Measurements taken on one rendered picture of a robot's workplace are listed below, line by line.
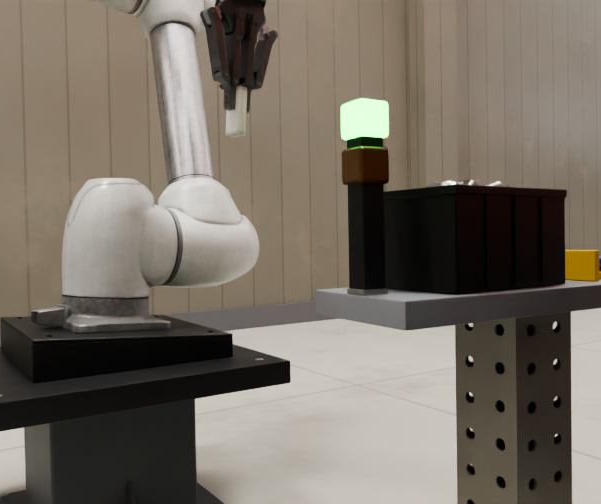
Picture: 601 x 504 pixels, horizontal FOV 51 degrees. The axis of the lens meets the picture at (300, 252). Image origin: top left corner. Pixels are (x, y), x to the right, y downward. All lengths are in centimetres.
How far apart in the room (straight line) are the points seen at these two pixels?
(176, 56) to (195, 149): 22
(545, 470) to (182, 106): 97
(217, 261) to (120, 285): 20
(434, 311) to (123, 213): 66
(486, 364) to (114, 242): 65
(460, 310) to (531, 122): 472
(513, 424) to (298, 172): 309
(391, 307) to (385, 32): 382
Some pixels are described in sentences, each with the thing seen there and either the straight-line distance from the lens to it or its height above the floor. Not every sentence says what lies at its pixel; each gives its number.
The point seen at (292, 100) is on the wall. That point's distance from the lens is 383.
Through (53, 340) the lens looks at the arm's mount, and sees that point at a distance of 104.
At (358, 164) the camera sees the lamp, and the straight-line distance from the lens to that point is 67.
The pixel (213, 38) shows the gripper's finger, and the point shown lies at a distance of 94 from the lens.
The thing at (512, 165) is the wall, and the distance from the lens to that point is 513.
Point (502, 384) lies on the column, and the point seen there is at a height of 33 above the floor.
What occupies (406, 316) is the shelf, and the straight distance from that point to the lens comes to 62.
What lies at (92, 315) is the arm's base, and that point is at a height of 38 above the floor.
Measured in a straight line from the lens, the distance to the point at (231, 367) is 106.
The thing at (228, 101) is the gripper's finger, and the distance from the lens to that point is 93.
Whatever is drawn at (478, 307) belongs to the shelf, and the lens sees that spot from 69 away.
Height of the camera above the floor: 51
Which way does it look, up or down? 1 degrees down
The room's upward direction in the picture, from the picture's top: 1 degrees counter-clockwise
